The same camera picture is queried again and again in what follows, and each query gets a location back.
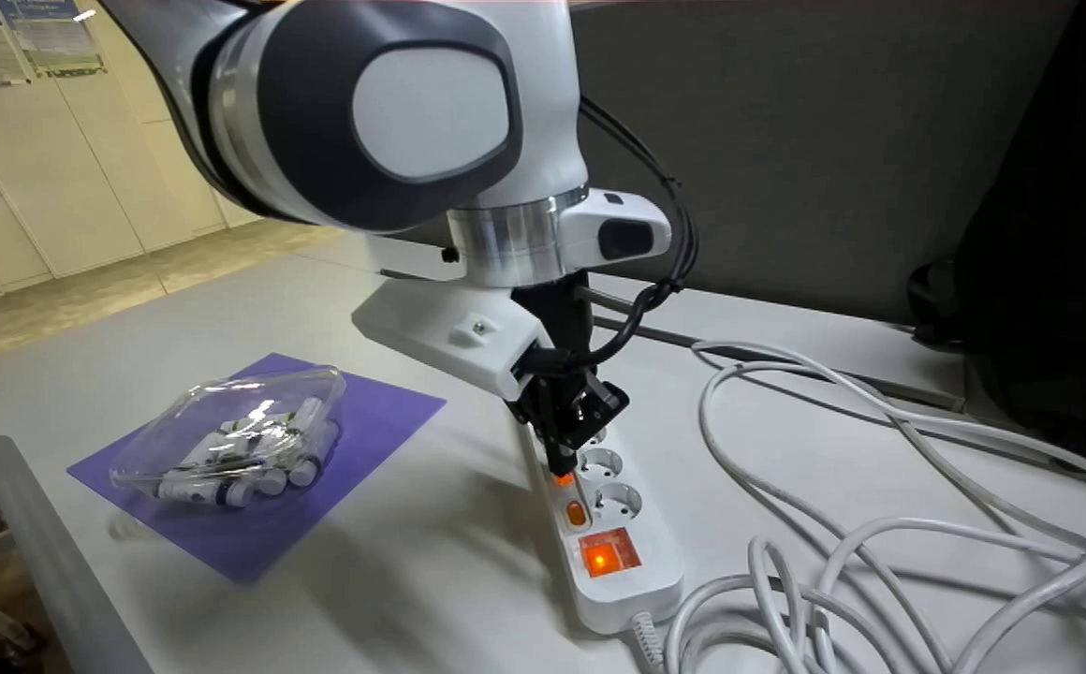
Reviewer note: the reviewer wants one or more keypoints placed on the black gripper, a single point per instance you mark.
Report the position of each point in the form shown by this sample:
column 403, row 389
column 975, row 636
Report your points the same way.
column 568, row 402

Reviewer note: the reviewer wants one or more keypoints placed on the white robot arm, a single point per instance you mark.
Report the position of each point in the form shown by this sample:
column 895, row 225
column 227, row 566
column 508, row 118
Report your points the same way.
column 383, row 113

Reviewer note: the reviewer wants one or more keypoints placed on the white multi-socket power strip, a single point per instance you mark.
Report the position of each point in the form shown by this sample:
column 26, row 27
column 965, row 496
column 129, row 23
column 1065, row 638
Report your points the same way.
column 611, row 532

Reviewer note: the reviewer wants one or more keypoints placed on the purple mat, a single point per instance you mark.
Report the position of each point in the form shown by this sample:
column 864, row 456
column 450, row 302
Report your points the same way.
column 240, row 546

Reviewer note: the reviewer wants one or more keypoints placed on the white marker tube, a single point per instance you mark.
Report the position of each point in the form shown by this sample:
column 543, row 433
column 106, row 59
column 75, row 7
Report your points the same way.
column 307, row 412
column 190, row 488
column 267, row 481

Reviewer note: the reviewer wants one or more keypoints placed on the clear plastic container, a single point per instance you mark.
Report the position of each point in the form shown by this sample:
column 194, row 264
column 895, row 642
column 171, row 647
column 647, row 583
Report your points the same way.
column 231, row 423

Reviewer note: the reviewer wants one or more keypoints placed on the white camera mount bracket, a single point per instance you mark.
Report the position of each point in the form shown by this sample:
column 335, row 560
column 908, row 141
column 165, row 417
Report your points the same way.
column 473, row 335

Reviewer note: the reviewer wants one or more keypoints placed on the wall poster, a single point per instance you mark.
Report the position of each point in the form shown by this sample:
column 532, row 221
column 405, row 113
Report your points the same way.
column 45, row 39

